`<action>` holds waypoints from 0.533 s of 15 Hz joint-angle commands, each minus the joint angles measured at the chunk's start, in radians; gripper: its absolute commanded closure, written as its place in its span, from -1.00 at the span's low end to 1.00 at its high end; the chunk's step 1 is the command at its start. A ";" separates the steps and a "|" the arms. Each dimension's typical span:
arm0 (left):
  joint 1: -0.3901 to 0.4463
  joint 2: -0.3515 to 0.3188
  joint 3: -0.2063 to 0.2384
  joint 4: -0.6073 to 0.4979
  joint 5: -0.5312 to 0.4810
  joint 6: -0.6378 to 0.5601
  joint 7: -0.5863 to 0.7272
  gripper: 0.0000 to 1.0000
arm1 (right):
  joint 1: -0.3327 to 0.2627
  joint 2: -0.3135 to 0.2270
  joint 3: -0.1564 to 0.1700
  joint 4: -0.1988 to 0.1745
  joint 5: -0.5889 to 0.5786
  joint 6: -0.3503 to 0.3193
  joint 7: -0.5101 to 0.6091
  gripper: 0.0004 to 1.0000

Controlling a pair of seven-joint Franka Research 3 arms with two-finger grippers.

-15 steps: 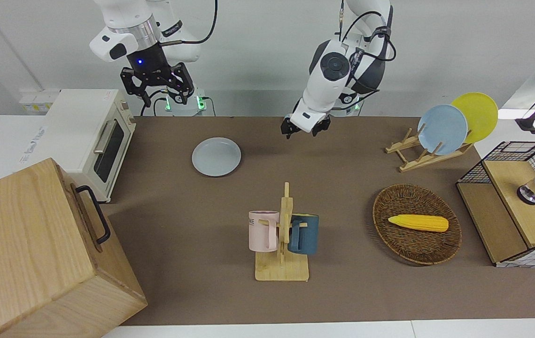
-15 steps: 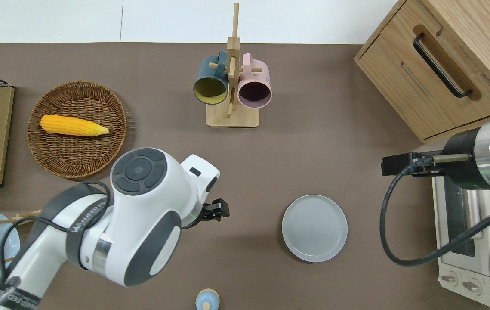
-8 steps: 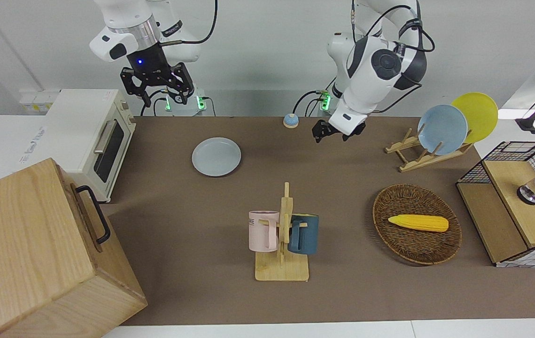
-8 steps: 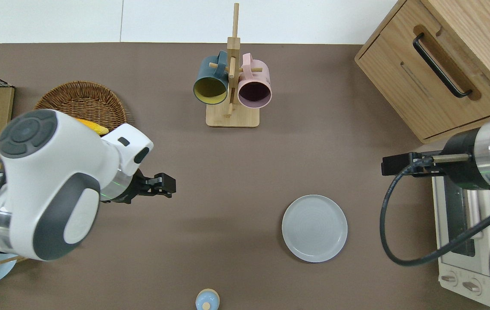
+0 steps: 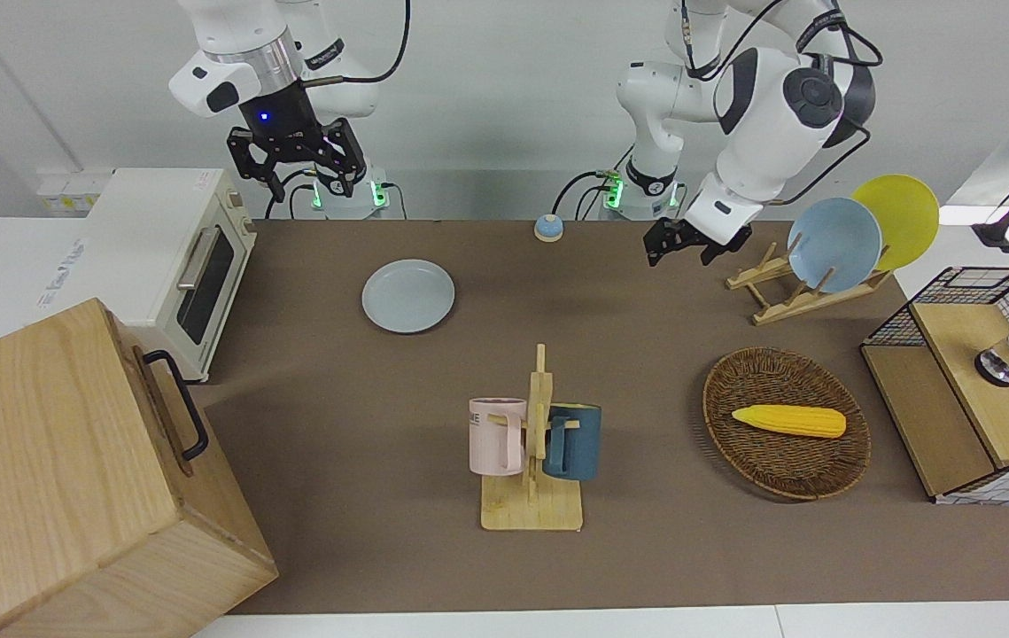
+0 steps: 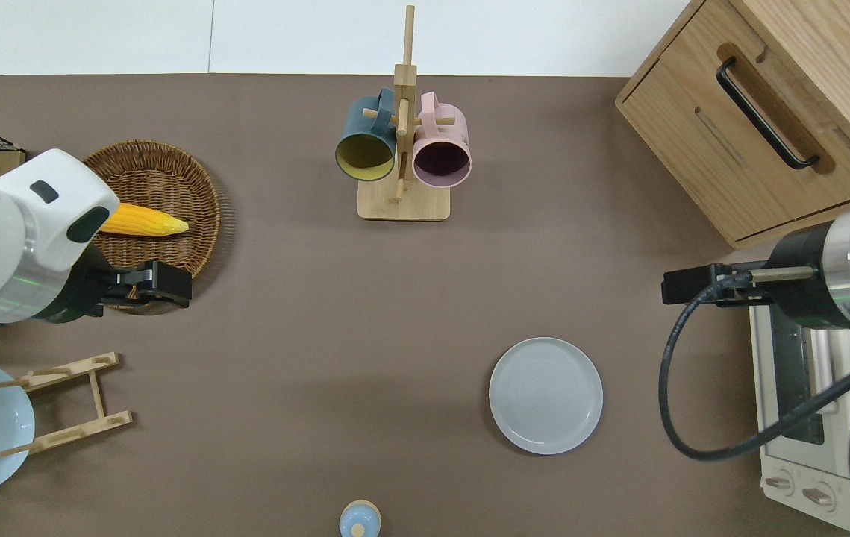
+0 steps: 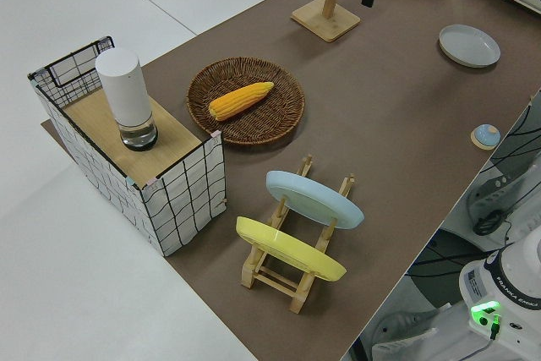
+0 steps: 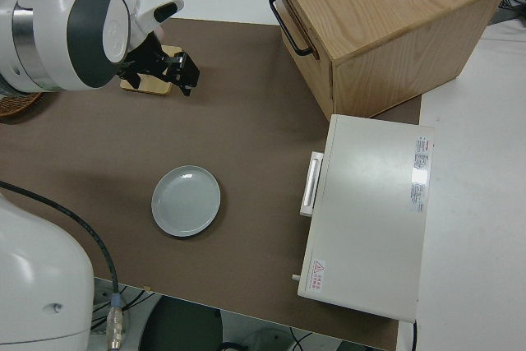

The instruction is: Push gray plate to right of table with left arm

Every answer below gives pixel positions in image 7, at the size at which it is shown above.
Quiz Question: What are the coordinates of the gray round plate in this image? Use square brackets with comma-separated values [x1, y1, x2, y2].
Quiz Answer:
[438, 24, 502, 68]

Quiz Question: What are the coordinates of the light blue plate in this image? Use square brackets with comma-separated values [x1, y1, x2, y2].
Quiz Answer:
[265, 170, 365, 231]

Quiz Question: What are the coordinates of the yellow plate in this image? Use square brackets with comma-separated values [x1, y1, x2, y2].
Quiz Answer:
[235, 216, 348, 282]

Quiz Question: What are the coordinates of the wooden mug stand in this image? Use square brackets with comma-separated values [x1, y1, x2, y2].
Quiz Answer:
[290, 0, 364, 43]

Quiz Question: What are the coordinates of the yellow corn cob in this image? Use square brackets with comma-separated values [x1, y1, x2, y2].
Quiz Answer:
[208, 81, 275, 122]

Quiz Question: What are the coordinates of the brown wicker basket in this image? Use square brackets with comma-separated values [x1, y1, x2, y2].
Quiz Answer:
[186, 56, 306, 147]

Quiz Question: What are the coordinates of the blue dome bell wooden base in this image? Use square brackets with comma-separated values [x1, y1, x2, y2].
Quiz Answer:
[470, 123, 501, 151]

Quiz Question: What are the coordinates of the brown table mat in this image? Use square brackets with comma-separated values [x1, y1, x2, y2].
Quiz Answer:
[40, 0, 541, 361]

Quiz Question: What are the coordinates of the wooden shelf board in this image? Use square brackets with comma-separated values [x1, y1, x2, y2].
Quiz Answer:
[62, 88, 203, 180]

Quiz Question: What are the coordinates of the white cylinder with clear base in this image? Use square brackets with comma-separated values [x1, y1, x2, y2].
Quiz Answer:
[94, 48, 160, 153]

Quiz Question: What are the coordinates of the grid-patterned white box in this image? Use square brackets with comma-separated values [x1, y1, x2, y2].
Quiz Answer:
[27, 35, 228, 258]

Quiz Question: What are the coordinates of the wooden dish rack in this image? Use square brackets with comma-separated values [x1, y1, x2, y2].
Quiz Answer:
[239, 154, 356, 315]

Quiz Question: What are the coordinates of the white perforated bracket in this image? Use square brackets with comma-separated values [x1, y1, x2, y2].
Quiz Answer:
[466, 161, 525, 227]
[370, 308, 443, 361]

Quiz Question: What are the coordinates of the black cable plug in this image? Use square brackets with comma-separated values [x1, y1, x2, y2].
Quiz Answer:
[485, 313, 505, 343]

